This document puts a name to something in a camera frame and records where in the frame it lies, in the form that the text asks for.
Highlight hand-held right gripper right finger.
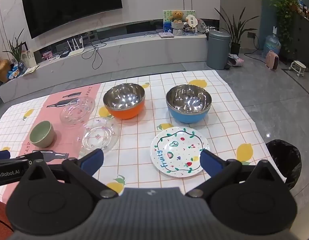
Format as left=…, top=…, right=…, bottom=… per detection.
left=186, top=149, right=282, bottom=200

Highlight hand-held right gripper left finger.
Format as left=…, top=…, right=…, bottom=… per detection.
left=20, top=148, right=119, bottom=200

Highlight clear glass plate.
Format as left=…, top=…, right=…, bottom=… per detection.
left=60, top=96, right=96, bottom=125
left=74, top=117, right=121, bottom=158

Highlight green ceramic bowl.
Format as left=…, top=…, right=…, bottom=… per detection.
left=29, top=120, right=55, bottom=148

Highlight blue steel bowl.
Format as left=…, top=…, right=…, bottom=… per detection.
left=166, top=84, right=212, bottom=124

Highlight orange steel bowl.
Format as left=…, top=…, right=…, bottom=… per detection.
left=103, top=82, right=146, bottom=120

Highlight white fruit-print plate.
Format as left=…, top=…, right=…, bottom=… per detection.
left=150, top=127, right=211, bottom=178

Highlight pink bottle-print table runner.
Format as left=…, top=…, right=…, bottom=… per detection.
left=2, top=83, right=102, bottom=200

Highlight white checked lemon tablecloth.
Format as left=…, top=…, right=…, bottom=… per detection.
left=0, top=70, right=287, bottom=205

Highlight brown round ornament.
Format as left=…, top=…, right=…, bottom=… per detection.
left=0, top=59, right=11, bottom=83

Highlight blue snack bag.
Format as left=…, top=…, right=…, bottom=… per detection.
left=7, top=62, right=26, bottom=78

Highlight loose paper sheets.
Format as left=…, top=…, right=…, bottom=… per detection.
left=22, top=65, right=40, bottom=77

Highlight green plant in vase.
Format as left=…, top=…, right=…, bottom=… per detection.
left=2, top=29, right=29, bottom=67

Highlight floral slippers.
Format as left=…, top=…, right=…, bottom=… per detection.
left=228, top=54, right=245, bottom=67

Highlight white router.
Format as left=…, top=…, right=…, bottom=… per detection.
left=67, top=36, right=85, bottom=55

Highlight grey pedal bin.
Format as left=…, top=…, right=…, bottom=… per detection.
left=206, top=29, right=231, bottom=70

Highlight tall potted plant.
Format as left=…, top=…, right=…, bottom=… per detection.
left=214, top=6, right=253, bottom=55

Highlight pink space heater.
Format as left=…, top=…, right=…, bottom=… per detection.
left=266, top=50, right=280, bottom=70

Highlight white marble media bench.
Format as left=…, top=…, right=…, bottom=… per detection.
left=0, top=31, right=210, bottom=103

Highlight blue water jug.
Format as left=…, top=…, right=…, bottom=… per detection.
left=263, top=34, right=281, bottom=58

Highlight small white stool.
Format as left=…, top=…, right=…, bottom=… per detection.
left=289, top=60, right=307, bottom=77

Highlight grey wrapped bouquet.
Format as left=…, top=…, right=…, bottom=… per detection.
left=171, top=21, right=185, bottom=35

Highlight white round hand fan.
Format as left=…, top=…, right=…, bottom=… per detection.
left=186, top=14, right=197, bottom=32

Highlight brown teddy bear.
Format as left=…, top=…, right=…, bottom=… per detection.
left=169, top=10, right=184, bottom=22

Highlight green picture board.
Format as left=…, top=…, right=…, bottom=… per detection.
left=162, top=9, right=196, bottom=33

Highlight dark grey cabinet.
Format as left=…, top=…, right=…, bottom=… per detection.
left=279, top=12, right=309, bottom=65

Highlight leafy ivy plant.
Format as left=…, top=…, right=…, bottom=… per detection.
left=269, top=0, right=301, bottom=50

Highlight black cable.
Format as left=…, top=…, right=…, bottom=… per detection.
left=82, top=37, right=110, bottom=69

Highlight black wall television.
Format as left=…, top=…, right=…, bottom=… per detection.
left=21, top=0, right=123, bottom=39

